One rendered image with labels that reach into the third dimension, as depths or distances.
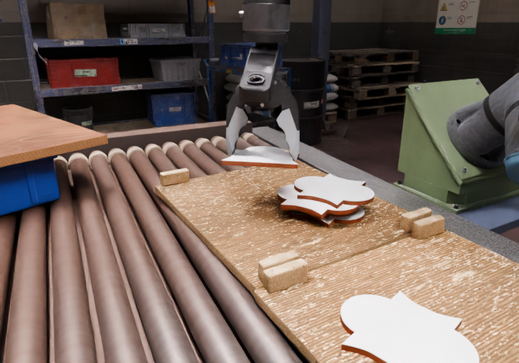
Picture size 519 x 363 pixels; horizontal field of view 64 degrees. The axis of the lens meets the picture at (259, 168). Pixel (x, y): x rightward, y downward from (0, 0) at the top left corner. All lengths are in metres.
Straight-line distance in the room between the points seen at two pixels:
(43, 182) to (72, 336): 0.42
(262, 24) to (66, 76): 3.95
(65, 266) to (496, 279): 0.59
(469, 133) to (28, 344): 0.85
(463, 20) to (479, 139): 5.34
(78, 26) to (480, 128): 4.07
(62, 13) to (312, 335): 4.29
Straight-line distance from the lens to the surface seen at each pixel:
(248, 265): 0.59
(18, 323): 0.59
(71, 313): 0.58
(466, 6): 6.26
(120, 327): 0.54
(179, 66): 4.79
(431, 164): 0.99
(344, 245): 0.65
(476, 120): 0.97
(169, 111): 4.83
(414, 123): 1.01
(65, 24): 4.58
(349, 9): 6.78
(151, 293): 0.58
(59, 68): 4.52
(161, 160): 1.10
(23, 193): 0.89
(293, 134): 0.69
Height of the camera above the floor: 1.25
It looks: 19 degrees down
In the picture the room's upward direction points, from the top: straight up
